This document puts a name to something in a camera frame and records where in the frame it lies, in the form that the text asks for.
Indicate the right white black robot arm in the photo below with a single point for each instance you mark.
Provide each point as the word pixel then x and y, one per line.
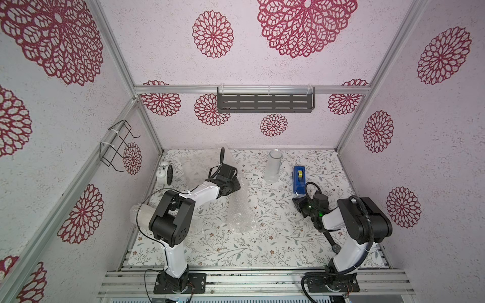
pixel 352 228

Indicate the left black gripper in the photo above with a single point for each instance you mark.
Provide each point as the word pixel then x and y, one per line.
pixel 237 184

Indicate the grey slotted wall shelf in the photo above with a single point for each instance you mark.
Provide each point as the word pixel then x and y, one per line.
pixel 240 102

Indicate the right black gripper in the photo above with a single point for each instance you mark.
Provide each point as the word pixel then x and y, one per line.
pixel 303 204

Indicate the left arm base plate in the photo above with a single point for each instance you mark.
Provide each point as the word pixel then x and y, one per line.
pixel 180 283

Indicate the clear glass vase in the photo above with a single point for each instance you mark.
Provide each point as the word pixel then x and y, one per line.
pixel 271 173

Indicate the black wire wall basket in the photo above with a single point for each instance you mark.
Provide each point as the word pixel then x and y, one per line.
pixel 109 150

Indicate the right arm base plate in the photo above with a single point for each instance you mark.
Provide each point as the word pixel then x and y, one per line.
pixel 330 281

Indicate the black handled brush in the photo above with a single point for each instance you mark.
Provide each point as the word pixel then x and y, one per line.
pixel 336 248

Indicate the blue tape dispenser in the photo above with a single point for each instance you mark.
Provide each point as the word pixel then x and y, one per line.
pixel 299 180

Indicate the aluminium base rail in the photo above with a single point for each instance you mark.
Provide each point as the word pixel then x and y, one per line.
pixel 146 283

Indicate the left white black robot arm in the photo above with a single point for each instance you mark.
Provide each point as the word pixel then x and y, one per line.
pixel 172 218

